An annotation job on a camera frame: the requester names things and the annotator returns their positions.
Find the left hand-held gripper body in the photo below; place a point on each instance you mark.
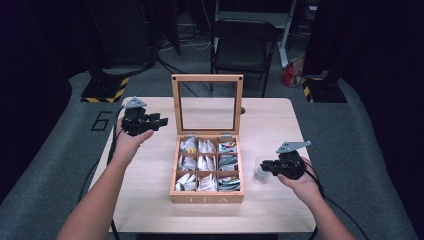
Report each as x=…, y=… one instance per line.
x=136, y=120

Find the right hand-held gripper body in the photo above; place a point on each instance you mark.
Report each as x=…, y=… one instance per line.
x=290, y=165

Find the clear plastic cup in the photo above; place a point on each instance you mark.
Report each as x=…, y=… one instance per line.
x=259, y=178

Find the wooden tea box with glass lid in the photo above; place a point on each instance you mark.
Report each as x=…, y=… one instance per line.
x=206, y=196

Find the person's left hand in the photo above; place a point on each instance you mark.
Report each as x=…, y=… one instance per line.
x=128, y=145

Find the person's right hand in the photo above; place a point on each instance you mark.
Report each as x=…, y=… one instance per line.
x=305, y=188

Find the set of colourful tea bags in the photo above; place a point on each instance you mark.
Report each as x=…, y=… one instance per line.
x=228, y=161

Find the black stand with striped base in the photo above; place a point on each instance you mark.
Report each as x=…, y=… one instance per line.
x=105, y=90
x=321, y=90

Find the small dark round object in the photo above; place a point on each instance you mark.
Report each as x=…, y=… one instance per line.
x=243, y=110

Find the set of white tea bags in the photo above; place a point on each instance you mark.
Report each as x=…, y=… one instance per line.
x=203, y=165

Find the red bag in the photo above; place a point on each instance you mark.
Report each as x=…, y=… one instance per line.
x=290, y=73

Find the black folding chair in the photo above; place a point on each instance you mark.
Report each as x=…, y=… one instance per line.
x=243, y=43

